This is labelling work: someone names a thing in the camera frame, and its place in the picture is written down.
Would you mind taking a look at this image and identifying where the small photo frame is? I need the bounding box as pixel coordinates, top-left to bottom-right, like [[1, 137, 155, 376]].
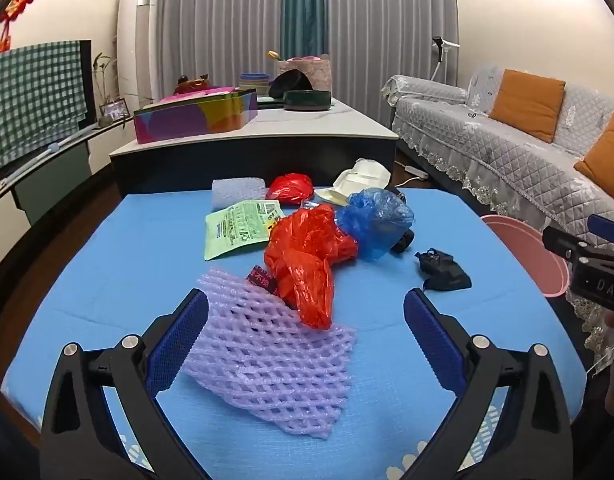
[[99, 100, 128, 123]]

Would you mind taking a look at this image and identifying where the grey quilted sofa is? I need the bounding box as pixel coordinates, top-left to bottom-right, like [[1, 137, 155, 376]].
[[380, 65, 614, 376]]

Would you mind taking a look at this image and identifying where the blue plastic bag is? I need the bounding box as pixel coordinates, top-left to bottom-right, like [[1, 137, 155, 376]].
[[335, 187, 416, 262]]

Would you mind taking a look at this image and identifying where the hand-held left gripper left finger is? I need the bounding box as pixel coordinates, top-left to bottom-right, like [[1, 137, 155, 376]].
[[39, 287, 210, 480]]

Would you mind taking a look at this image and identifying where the white-top coffee table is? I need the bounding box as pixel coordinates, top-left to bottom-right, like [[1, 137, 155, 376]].
[[109, 96, 400, 198]]

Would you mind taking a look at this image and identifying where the large purple foam net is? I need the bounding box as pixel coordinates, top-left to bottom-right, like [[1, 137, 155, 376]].
[[181, 266, 358, 440]]

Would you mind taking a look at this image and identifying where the orange cushion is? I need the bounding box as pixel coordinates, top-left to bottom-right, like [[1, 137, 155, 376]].
[[574, 107, 614, 196], [488, 69, 566, 144]]

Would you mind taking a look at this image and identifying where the grey curtain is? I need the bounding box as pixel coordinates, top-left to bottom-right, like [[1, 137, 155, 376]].
[[149, 0, 460, 126]]

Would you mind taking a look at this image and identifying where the green round tin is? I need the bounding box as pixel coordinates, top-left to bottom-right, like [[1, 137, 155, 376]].
[[283, 89, 332, 111]]

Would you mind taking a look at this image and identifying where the black bag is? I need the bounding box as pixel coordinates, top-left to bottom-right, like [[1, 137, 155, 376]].
[[414, 247, 472, 292]]

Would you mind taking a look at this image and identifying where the green foil packet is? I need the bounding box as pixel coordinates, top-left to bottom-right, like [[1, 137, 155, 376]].
[[204, 199, 286, 262]]

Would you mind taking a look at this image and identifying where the television stand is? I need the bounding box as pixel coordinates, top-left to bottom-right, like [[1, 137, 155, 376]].
[[0, 125, 112, 226]]

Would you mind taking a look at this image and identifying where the white standing air conditioner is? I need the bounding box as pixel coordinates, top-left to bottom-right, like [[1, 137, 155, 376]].
[[117, 0, 160, 111]]

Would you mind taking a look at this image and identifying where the white floor lamp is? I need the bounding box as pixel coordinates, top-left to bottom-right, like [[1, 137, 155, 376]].
[[431, 36, 460, 81]]

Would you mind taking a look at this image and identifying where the small red plastic bag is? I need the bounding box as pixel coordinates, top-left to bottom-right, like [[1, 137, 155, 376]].
[[265, 173, 316, 206]]

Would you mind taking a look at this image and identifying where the colourful gift box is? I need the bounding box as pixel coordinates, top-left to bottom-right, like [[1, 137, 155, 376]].
[[133, 86, 259, 145]]

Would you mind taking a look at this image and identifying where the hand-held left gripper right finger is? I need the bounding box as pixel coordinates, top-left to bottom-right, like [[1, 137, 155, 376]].
[[403, 287, 575, 480]]

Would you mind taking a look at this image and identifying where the green checked cloth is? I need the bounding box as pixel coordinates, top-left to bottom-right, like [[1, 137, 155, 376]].
[[0, 40, 88, 173]]

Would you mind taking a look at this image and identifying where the pink lace basket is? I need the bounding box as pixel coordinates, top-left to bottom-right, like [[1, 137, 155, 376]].
[[277, 55, 334, 92]]

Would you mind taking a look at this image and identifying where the blue table mat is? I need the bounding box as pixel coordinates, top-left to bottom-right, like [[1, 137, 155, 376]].
[[1, 187, 588, 480]]

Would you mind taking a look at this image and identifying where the large red plastic bag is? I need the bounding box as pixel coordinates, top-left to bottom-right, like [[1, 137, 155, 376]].
[[263, 205, 360, 331]]

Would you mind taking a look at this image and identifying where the teal curtain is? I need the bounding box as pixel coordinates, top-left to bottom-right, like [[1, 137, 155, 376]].
[[279, 0, 330, 61]]

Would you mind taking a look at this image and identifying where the green bamboo plant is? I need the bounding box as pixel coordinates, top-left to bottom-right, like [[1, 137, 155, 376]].
[[92, 52, 118, 126]]

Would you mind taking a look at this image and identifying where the black television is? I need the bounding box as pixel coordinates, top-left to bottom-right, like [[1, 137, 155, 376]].
[[0, 39, 96, 196]]

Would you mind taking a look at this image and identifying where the pink waste bin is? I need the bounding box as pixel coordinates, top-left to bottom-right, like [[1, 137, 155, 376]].
[[479, 214, 570, 300]]

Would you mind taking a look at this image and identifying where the dark red wrapper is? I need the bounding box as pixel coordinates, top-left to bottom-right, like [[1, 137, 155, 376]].
[[245, 265, 282, 296]]

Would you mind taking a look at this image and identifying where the stack of bowls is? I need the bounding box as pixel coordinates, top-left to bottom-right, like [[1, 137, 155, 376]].
[[238, 72, 272, 97]]

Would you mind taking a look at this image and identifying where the red teapot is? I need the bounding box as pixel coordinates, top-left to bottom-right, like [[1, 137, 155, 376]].
[[174, 74, 212, 96]]

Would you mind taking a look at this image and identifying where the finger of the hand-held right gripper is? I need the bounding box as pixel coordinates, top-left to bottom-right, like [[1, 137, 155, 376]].
[[543, 226, 592, 266], [588, 214, 614, 250]]

